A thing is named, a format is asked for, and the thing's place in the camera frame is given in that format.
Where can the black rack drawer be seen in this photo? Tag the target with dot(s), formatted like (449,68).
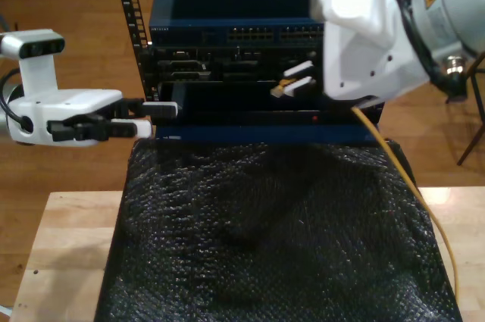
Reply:
(227,110)

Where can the black bubble wrap mat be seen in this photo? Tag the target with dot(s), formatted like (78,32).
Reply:
(265,223)

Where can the blue base box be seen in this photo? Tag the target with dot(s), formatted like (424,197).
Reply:
(265,134)

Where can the black rack server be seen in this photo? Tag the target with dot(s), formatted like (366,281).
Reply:
(227,64)

